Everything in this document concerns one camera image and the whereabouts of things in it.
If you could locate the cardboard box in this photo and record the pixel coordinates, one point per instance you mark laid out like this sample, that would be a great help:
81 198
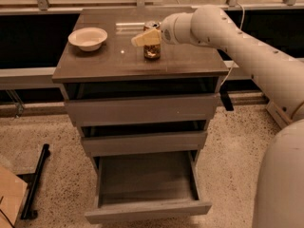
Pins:
279 113
12 192

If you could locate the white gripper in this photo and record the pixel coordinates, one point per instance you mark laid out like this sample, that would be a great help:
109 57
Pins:
168 30

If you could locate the metal bracket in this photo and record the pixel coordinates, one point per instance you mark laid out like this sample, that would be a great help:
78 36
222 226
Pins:
17 102

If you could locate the grey drawer cabinet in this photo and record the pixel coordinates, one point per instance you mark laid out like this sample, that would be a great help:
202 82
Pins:
117 60

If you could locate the grey drawer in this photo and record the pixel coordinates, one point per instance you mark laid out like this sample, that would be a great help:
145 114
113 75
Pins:
147 186
125 139
142 102

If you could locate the grey top drawer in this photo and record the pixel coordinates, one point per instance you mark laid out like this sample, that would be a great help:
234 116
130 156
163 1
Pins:
142 102

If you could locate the cardboard box right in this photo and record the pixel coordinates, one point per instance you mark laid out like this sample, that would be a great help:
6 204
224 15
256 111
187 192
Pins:
279 113

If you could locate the grey middle drawer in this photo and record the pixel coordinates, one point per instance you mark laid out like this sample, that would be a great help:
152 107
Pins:
125 139

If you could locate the cardboard box left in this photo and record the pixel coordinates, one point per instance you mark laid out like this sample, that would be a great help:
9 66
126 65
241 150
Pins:
12 192

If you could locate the grey bottom drawer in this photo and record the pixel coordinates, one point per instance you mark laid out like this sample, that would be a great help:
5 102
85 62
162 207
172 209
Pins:
147 186

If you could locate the orange soda can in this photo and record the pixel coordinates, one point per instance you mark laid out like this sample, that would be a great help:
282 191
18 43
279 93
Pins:
152 52

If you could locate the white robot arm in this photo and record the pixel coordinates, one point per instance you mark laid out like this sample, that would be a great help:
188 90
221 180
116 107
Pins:
279 201

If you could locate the black metal bar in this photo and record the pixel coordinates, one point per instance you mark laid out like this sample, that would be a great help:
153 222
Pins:
32 179

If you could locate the white bowl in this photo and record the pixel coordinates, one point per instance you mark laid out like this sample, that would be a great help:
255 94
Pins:
87 39

